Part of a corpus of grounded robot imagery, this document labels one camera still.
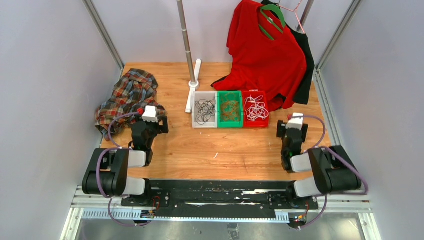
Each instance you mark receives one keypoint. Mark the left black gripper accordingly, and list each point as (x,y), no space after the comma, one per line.
(160,129)

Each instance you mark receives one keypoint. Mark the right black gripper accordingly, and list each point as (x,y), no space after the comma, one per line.
(281,129)

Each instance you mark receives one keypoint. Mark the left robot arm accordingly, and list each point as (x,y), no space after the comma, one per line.
(107,171)

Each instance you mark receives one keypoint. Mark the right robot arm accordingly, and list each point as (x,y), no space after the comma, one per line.
(332,169)

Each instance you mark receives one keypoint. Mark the red plastic bin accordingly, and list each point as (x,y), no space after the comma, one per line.
(255,109)

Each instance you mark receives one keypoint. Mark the black t-shirt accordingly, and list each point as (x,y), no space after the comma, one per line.
(286,63)

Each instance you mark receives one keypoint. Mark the plaid flannel shirt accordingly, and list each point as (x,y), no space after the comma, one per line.
(136,89)

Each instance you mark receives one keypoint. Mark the white plastic bin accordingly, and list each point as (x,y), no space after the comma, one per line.
(204,112)

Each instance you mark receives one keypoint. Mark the white rack base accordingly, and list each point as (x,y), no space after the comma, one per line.
(193,86)

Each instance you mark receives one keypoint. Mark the green plastic bin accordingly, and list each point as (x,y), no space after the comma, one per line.
(230,109)

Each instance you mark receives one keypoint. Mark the red t-shirt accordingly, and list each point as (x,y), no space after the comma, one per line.
(243,43)

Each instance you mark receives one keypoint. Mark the right silver rack pole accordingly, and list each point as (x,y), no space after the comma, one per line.
(304,16)

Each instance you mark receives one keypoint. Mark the silver rack pole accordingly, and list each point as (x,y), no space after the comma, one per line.
(186,41)
(304,16)

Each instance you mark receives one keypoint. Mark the green clothes hanger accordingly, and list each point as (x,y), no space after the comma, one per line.
(277,11)

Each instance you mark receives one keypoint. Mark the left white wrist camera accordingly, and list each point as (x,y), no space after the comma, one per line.
(150,114)

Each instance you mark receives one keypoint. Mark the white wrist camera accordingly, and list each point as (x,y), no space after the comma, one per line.
(295,121)
(150,114)

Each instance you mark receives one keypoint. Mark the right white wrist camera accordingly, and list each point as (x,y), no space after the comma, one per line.
(295,121)

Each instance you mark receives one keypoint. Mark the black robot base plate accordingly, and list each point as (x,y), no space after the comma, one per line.
(220,199)

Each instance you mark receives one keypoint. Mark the aluminium frame rail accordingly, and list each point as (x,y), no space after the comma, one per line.
(98,207)

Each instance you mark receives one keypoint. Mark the pink wire hanger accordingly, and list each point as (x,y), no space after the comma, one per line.
(295,11)

